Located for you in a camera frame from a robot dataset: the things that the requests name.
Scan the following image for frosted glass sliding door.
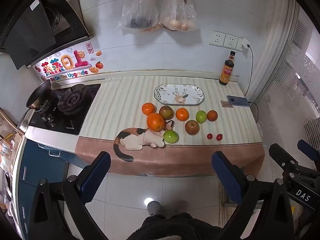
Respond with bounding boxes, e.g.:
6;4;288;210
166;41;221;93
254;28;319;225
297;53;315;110
257;0;320;145

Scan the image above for blue kitchen cabinet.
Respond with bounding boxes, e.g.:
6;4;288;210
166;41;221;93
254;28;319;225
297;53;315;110
17;139;83;220

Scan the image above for black frying pan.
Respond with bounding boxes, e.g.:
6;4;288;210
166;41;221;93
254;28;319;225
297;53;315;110
17;79;52;128

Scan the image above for person's dark fleece clothing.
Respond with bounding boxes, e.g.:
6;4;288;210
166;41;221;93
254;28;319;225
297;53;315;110
126;212;225;240

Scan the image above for red-brown apple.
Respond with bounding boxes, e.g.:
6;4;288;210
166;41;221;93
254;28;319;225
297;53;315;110
185;120;200;136
159;106;174;120

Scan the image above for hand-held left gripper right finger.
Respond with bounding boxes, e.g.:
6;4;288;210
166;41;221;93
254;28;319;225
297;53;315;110
211;151;295;240

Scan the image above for white wall socket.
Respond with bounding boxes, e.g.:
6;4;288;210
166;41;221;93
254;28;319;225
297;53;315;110
223;34;239;49
209;30;227;47
236;37;251;52

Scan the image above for clear plastic bag dark contents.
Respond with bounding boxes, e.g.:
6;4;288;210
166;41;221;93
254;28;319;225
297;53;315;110
117;0;160;32

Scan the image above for colourful wall sticker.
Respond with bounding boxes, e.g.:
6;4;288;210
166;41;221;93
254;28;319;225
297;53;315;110
34;42;103;83

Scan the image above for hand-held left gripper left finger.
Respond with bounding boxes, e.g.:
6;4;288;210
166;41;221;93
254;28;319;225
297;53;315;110
28;151;112;240

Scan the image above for green apple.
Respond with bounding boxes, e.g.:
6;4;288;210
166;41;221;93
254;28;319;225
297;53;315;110
195;110;207;124
163;129;179;144

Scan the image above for grey power bank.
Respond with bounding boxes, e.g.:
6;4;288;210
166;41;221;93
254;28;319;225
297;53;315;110
226;95;250;107

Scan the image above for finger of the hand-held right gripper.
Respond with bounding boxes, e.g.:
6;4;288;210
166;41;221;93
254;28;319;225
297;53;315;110
269;143;298;170
297;139;320;161

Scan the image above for black gas stove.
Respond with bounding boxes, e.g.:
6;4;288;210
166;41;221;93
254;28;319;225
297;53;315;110
28;83;102;136

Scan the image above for dark soy sauce bottle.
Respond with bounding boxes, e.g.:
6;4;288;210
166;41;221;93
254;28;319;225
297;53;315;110
219;51;237;85

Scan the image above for small orange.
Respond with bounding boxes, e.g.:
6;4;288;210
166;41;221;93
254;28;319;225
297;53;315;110
141;102;156;116
175;108;189;121

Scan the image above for large orange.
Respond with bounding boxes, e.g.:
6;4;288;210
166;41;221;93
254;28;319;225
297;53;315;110
146;113;166;132

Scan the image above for black range hood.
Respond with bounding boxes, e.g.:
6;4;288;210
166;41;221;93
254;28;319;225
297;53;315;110
0;0;94;70

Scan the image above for black charging cable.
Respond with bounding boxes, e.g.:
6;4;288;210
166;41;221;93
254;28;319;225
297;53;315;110
244;44;260;124

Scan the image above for oval floral ceramic plate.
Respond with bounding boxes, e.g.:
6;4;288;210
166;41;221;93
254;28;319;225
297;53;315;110
153;84;205;105

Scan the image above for person's grey slipper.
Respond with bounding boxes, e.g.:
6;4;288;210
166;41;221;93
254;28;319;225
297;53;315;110
175;200;188;213
147;200;163;215

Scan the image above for clear plastic bag with eggs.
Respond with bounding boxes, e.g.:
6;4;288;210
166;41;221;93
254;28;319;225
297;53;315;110
159;0;199;32

